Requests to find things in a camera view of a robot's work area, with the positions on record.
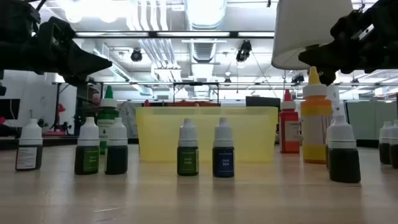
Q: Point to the small dark blue dropper bottle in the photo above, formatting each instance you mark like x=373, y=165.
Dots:
x=223, y=161

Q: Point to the black metal frame stand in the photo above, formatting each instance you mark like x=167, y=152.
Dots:
x=196, y=83

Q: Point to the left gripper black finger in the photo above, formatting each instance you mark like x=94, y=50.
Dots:
x=79, y=81
x=84, y=60

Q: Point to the yellow translucent plastic bin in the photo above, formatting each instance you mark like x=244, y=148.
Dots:
x=248, y=133

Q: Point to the dark wall screen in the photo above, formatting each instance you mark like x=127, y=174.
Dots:
x=9, y=109

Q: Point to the white patterned cloth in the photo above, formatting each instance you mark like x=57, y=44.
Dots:
x=130, y=118

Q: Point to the black ceiling camera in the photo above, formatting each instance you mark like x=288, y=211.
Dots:
x=298, y=78
x=244, y=51
x=136, y=55

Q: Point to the black computer monitor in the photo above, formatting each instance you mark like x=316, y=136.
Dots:
x=262, y=101

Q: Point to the small white-label dropper bottle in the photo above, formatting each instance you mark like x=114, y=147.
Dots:
x=29, y=133

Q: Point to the large yellow colouring bottle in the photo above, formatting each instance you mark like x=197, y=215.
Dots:
x=314, y=124

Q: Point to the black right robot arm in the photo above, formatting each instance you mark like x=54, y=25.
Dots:
x=388, y=46

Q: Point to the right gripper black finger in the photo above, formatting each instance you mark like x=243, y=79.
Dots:
x=328, y=77
x=323, y=57

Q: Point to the red object on far table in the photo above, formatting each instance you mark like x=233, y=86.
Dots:
x=183, y=104

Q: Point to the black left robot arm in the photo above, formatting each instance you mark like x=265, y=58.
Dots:
x=15, y=53

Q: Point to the small green-label dropper bottle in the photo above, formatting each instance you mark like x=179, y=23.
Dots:
x=187, y=155
x=88, y=133

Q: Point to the person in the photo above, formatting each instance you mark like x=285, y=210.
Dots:
x=95, y=99

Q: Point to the large green colouring bottle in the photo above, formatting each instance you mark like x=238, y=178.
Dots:
x=108, y=109

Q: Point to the table lamp white shade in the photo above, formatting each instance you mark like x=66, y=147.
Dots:
x=298, y=31

